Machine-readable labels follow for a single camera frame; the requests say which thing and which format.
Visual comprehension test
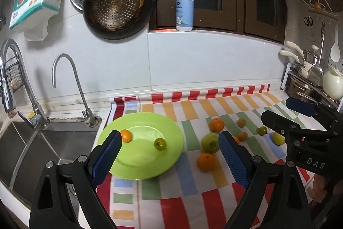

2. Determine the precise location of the metal spatula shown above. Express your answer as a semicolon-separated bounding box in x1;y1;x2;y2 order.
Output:
307;20;326;86

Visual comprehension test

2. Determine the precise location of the person's right hand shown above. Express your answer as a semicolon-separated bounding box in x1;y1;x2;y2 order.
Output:
311;173;334;205

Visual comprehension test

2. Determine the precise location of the large green guava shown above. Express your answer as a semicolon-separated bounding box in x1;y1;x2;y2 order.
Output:
201;133;221;154

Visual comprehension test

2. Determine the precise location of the yellow lemon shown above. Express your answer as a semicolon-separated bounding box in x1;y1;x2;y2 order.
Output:
272;132;286;146

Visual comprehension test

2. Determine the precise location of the large steel pot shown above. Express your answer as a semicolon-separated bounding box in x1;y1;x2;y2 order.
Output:
285;72;322;104

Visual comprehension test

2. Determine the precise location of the small steel lidded pot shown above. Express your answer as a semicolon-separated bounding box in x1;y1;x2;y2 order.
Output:
303;45;320;65

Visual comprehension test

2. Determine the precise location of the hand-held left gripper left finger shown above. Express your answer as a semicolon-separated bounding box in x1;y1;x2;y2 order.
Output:
29;130;123;229

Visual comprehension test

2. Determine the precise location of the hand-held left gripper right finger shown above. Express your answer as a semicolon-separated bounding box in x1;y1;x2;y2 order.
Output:
218;130;313;229

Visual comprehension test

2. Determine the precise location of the white pump bottle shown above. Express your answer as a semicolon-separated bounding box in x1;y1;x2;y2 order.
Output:
175;0;194;32

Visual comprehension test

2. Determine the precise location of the chrome pull-out faucet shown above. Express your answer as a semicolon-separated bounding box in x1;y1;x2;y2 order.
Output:
0;38;50;129

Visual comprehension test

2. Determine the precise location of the white pot rack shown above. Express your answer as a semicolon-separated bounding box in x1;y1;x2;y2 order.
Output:
280;63;293;91

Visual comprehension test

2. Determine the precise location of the white rice paddle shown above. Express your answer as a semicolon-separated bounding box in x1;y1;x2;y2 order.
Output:
330;25;341;62

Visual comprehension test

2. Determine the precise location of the stainless steel sink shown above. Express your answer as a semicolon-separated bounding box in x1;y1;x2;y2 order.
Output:
0;120;98;209

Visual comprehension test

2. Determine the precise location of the slim gooseneck faucet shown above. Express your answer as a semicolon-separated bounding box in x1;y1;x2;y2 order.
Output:
52;53;98;128

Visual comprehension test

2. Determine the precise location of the wire basket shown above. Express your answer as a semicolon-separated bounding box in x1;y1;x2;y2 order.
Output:
5;57;22;91

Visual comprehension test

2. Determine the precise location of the white jug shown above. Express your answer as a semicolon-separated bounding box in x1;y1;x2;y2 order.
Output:
322;67;343;101

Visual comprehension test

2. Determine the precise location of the green plate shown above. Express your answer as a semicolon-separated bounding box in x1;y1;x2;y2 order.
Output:
97;112;184;180

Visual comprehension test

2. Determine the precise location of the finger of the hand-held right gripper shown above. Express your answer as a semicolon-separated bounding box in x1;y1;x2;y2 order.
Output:
286;97;343;136
261;110;328;139

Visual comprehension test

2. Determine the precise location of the orange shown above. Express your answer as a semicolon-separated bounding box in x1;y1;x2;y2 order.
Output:
197;153;216;172
209;118;225;132

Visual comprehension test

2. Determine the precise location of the cream pan handle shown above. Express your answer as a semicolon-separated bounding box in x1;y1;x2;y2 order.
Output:
284;41;305;57
279;49;301;64

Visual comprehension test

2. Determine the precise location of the striped colourful tablecloth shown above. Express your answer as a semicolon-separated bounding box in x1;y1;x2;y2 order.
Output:
100;83;322;229

